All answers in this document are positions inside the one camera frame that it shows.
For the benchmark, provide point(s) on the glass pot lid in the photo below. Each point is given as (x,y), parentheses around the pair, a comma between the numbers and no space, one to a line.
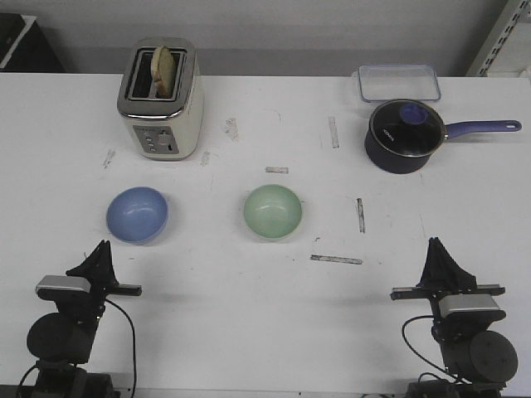
(407,127)

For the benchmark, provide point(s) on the blue bowl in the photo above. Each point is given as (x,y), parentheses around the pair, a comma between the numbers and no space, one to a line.
(137,215)

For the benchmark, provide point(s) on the toast bread slice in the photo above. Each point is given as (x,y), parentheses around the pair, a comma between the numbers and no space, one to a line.
(163,71)

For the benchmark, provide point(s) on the dark blue saucepan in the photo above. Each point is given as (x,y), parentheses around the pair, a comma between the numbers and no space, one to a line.
(403,165)

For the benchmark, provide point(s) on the clear plastic food container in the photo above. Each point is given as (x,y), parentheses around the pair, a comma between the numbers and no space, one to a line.
(381,82)

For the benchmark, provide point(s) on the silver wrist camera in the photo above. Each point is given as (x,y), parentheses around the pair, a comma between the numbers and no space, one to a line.
(467,304)
(56,287)

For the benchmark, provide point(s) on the green bowl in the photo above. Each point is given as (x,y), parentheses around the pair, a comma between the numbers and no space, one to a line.
(272,211)

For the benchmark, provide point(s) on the cream two-slot toaster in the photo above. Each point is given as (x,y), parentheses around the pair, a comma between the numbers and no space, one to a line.
(162,128)

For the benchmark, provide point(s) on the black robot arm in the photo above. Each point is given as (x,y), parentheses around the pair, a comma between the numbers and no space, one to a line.
(477,362)
(62,341)

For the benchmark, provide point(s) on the white metal shelf rack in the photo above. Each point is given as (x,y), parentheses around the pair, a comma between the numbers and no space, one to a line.
(499,34)

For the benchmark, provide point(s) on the black box in corner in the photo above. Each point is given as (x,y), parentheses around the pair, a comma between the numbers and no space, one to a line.
(24,47)

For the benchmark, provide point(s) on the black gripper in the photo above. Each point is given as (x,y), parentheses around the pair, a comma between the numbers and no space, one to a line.
(97,267)
(442,269)

